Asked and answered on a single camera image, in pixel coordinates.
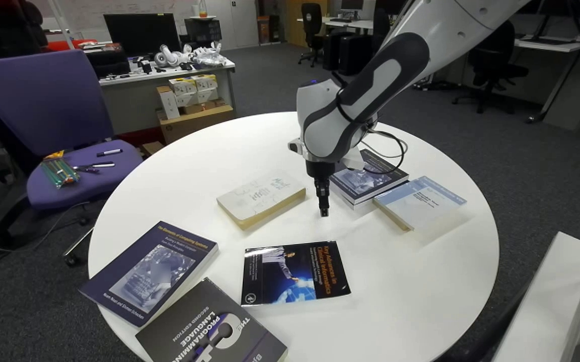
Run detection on purple office chair near table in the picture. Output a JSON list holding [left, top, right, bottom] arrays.
[[0, 48, 145, 252]]

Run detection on grey desk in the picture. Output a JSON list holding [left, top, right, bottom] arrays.
[[99, 56, 235, 136]]

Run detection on dark blue book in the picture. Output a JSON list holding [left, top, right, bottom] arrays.
[[331, 149, 408, 206], [80, 221, 218, 327]]

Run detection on light blue white book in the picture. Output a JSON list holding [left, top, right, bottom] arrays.
[[374, 178, 472, 241]]

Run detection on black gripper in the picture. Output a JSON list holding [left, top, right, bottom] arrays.
[[306, 162, 334, 217]]

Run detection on dark grey book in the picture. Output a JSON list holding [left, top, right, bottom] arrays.
[[137, 281, 285, 362]]

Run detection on black monitor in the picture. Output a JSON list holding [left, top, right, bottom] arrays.
[[105, 15, 179, 56]]

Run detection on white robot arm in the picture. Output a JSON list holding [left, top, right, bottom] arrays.
[[296, 0, 530, 217]]

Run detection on black orange blue book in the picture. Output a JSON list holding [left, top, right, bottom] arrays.
[[241, 241, 351, 307]]

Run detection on crumpled plastic bags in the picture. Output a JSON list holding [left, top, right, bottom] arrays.
[[152, 44, 225, 67]]

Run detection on cardboard box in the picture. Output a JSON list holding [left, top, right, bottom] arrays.
[[159, 105, 234, 144]]

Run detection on cream white book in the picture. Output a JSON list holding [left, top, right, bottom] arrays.
[[218, 173, 306, 232]]

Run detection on green circuit board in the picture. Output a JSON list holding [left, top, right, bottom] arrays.
[[43, 157, 79, 190]]

